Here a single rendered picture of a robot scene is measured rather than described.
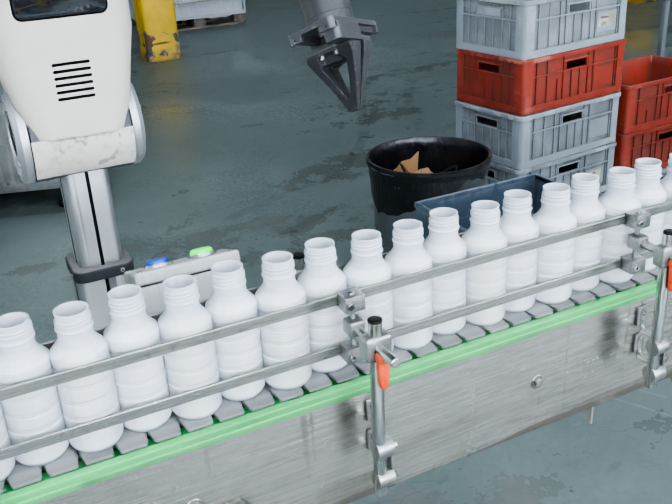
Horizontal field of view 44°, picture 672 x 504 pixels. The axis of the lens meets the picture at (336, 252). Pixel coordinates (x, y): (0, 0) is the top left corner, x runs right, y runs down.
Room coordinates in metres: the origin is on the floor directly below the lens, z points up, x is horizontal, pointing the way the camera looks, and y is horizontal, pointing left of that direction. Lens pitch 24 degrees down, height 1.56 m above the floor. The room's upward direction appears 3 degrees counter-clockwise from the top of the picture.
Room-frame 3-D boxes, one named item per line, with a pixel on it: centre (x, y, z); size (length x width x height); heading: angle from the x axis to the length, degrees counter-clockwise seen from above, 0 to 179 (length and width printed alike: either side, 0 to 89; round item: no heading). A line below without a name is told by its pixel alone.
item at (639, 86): (3.89, -1.50, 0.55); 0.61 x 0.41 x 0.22; 119
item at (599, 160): (3.50, -0.91, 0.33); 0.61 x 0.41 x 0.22; 122
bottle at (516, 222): (1.02, -0.24, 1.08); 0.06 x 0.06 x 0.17
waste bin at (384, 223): (2.85, -0.35, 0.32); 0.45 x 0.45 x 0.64
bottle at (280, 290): (0.86, 0.07, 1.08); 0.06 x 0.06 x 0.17
